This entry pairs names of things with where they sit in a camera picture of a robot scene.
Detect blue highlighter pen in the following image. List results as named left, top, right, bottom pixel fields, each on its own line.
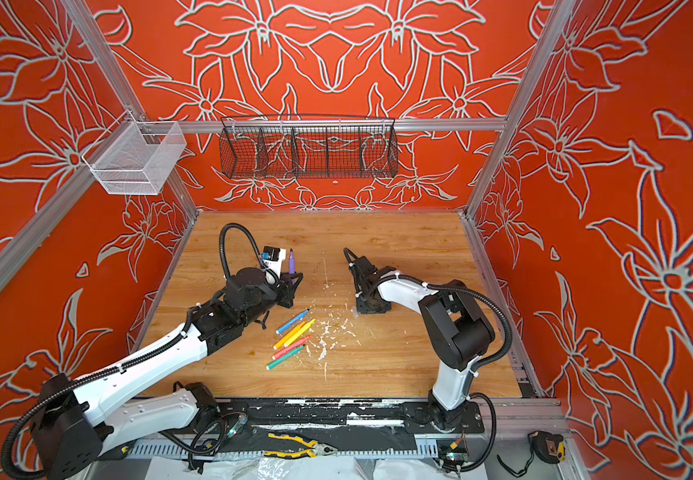
left=276, top=309, right=310, bottom=335

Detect purple highlighter pen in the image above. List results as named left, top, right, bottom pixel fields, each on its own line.
left=288, top=249, right=296, bottom=275

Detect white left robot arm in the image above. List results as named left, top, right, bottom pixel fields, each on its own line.
left=0, top=223, right=304, bottom=479

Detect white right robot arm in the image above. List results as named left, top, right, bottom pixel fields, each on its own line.
left=344, top=248, right=513, bottom=432

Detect orange highlighter pen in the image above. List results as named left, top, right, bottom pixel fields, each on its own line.
left=274, top=324, right=304, bottom=350

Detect yellow highlighter pen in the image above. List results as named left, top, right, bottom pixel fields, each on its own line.
left=284, top=319, right=316, bottom=348

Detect pink highlighter pen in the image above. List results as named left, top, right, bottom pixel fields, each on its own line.
left=272, top=335, right=310, bottom=360

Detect green highlighter pen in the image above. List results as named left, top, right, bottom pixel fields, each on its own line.
left=266, top=346, right=304, bottom=371

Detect white mesh basket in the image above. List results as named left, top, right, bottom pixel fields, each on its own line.
left=82, top=121, right=186, bottom=196

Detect right tape measure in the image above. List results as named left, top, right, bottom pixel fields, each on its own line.
left=528, top=431, right=566, bottom=464

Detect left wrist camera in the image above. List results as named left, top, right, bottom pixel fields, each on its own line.
left=262, top=246, right=288, bottom=274

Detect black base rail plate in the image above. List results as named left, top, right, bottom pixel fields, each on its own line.
left=218, top=397, right=485, bottom=434

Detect black wire basket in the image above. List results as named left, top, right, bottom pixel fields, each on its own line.
left=218, top=115, right=399, bottom=180

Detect yellow handled pliers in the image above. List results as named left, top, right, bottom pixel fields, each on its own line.
left=264, top=433, right=340, bottom=460

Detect grey cable duct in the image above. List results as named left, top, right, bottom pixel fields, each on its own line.
left=124, top=438, right=439, bottom=462

